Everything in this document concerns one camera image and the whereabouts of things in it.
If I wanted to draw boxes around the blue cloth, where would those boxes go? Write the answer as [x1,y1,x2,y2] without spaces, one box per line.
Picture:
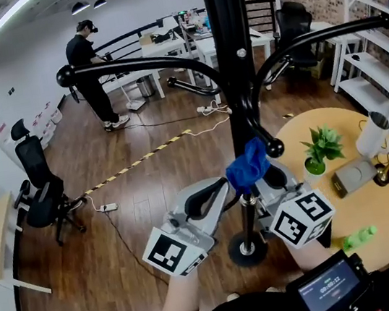
[221,135,276,198]

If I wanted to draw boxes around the black railing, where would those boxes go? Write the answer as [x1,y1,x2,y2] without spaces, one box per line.
[90,20,165,64]

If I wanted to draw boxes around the person's right forearm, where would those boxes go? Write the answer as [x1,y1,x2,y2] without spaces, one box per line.
[284,232,341,278]

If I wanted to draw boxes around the black screen device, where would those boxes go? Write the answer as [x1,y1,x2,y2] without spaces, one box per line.
[281,244,380,311]

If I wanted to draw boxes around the silver trash can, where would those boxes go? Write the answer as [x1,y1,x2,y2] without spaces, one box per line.
[135,74,157,99]

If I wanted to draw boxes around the green plastic bottle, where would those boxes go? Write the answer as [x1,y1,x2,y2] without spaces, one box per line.
[340,224,381,252]

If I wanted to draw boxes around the grey square box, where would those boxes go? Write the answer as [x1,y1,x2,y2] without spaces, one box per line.
[328,155,381,200]

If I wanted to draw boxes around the black coat rack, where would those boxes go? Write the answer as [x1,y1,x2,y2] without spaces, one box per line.
[43,0,389,292]

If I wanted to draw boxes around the white floor cable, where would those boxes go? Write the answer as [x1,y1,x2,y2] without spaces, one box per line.
[181,115,234,140]

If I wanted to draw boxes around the black slatted chair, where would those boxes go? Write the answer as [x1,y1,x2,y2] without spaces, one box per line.
[245,0,282,38]

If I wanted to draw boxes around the black floor cable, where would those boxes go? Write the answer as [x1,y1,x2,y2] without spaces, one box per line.
[103,203,173,294]

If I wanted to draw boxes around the long ceiling light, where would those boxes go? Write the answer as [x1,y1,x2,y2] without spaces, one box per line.
[0,0,48,41]

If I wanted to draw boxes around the green potted plant white pot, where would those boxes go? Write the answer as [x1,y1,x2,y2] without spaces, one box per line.
[297,122,349,179]

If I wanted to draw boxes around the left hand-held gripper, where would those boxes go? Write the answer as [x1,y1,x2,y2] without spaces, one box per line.
[131,174,244,283]

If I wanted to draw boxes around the black office chair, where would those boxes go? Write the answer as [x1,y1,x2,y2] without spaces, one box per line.
[268,0,322,73]
[0,111,94,253]

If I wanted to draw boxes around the light wooden desk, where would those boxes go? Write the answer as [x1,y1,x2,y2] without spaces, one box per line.
[0,187,53,303]

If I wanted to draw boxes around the group of water jugs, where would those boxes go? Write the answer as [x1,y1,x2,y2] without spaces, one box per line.
[27,98,69,149]

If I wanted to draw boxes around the person's left forearm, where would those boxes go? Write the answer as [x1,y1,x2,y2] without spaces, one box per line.
[151,269,206,311]

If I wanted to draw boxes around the white power strip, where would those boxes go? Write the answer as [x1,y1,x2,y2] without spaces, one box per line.
[98,202,119,214]
[196,97,233,119]

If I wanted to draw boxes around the white floor stand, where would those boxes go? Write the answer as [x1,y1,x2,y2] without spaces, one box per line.
[114,69,148,114]

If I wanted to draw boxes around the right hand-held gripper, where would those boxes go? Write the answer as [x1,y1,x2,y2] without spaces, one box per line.
[249,150,341,255]

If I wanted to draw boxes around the white shelf unit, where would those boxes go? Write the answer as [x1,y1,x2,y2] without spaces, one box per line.
[318,0,389,137]

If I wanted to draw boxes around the yellow black floor tape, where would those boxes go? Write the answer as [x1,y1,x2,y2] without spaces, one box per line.
[75,128,200,197]

